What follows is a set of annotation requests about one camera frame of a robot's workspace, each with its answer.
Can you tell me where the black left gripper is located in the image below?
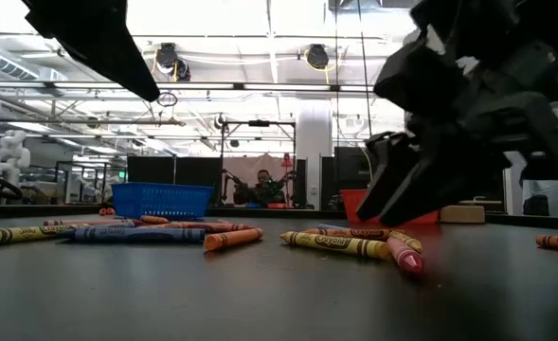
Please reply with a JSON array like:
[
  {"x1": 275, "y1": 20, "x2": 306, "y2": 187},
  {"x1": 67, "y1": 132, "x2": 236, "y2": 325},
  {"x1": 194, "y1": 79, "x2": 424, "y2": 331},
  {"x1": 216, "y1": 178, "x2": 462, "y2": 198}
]
[{"x1": 21, "y1": 0, "x2": 161, "y2": 103}]

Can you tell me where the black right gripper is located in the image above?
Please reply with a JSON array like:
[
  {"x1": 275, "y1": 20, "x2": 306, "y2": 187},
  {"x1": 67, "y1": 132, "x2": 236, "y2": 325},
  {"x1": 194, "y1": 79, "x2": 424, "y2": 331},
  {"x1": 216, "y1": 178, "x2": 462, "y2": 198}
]
[{"x1": 356, "y1": 41, "x2": 558, "y2": 228}]

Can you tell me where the yellow crayon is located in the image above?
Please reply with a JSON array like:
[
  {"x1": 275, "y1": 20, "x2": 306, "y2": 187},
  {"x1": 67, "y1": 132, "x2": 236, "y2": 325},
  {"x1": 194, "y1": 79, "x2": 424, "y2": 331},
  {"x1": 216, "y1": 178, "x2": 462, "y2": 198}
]
[
  {"x1": 389, "y1": 230, "x2": 424, "y2": 256},
  {"x1": 279, "y1": 230, "x2": 393, "y2": 261},
  {"x1": 0, "y1": 224, "x2": 93, "y2": 247}
]

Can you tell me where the red plastic basket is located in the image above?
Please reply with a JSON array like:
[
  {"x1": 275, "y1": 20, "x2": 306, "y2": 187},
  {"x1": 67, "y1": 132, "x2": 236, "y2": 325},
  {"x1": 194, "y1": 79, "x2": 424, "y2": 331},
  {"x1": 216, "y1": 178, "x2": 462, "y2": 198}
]
[{"x1": 339, "y1": 188, "x2": 441, "y2": 226}]

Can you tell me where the black partition panel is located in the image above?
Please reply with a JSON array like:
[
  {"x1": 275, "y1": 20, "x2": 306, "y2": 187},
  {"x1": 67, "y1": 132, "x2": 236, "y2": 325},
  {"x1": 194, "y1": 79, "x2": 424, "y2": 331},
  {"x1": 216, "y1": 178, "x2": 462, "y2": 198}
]
[
  {"x1": 175, "y1": 156, "x2": 224, "y2": 187},
  {"x1": 126, "y1": 155, "x2": 176, "y2": 185}
]

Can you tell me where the grey cloth cover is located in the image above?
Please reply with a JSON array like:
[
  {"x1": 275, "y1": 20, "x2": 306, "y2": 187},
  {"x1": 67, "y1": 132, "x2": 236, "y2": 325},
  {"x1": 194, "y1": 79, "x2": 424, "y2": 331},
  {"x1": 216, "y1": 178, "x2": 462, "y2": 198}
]
[{"x1": 519, "y1": 178, "x2": 558, "y2": 218}]

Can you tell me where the blue plastic basket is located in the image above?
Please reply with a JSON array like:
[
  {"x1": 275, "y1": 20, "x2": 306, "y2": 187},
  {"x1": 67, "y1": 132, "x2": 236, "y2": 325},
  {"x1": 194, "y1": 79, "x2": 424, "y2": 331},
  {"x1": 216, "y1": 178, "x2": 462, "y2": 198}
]
[{"x1": 111, "y1": 182, "x2": 214, "y2": 222}]

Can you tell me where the person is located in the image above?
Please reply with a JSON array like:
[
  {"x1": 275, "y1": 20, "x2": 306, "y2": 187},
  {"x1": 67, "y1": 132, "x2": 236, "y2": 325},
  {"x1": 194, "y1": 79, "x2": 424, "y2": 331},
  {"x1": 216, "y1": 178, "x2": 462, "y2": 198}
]
[{"x1": 232, "y1": 169, "x2": 289, "y2": 207}]

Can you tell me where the black ceiling cable reel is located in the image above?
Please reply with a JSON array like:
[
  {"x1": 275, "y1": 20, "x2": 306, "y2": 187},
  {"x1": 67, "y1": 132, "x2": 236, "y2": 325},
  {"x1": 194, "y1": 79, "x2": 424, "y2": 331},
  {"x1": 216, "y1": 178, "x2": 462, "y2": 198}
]
[
  {"x1": 154, "y1": 42, "x2": 192, "y2": 82},
  {"x1": 305, "y1": 44, "x2": 331, "y2": 71}
]

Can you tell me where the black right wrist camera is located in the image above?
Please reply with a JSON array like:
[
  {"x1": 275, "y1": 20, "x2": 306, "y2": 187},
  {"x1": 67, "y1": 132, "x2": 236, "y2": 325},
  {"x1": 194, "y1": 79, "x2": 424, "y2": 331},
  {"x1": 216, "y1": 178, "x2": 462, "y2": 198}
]
[{"x1": 374, "y1": 26, "x2": 458, "y2": 114}]

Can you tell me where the black metal gantry frame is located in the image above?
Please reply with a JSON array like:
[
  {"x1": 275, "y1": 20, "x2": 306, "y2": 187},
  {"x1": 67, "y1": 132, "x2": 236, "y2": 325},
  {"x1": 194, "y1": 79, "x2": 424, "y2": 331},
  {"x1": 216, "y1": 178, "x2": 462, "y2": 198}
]
[{"x1": 219, "y1": 119, "x2": 298, "y2": 209}]

